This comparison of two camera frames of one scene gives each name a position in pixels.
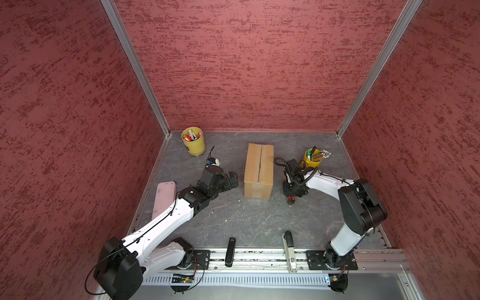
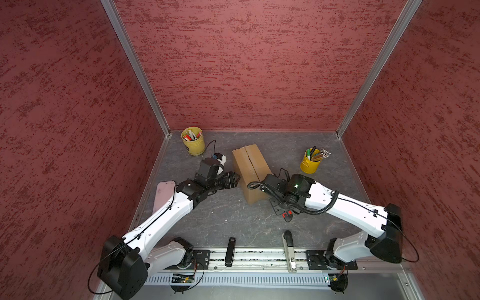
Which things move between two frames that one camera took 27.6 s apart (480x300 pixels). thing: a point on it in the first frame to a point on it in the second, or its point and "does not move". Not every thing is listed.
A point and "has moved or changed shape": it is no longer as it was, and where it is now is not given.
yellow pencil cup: [312, 158] does not move
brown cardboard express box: [259, 172] has moved or changed shape
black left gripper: [234, 180] does not move
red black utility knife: [291, 200] has moved or changed shape
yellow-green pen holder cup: [193, 139] does not move
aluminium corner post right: [408, 13] does not move
